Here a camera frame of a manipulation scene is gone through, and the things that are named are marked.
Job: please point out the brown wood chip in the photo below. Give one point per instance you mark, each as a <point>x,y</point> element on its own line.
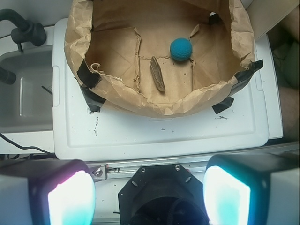
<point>157,74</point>

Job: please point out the black tape piece top right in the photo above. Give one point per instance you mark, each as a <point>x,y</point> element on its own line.
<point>213,19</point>

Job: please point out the grey sink basin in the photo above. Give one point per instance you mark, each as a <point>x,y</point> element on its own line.
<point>26,105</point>

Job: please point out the black tape strip left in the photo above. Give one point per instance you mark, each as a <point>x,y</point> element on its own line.
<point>90,80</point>

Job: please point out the black octagonal mount plate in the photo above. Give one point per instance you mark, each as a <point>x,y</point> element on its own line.
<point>162,195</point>

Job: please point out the black tape piece lower right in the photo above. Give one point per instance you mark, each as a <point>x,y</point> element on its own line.
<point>225,104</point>

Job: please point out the brown paper bag tray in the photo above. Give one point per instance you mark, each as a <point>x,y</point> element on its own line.
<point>117,39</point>

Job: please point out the black tape piece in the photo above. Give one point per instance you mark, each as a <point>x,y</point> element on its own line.
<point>213,19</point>
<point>225,104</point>

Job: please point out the black tape strip right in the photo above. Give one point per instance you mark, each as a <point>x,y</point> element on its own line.
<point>243,77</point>

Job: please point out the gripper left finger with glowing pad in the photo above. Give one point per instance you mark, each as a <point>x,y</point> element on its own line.
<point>46,192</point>

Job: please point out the blue dimpled ball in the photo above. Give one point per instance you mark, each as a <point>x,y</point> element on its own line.
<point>181,49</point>

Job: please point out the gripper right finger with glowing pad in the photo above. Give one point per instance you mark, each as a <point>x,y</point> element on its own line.
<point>253,189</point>

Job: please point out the black tape strip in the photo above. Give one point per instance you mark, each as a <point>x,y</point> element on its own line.
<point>243,77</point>
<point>90,80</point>

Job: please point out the black faucet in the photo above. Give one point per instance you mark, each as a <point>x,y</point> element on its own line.
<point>25,31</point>

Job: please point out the white plastic bin lid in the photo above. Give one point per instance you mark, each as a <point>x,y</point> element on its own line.
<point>116,135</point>

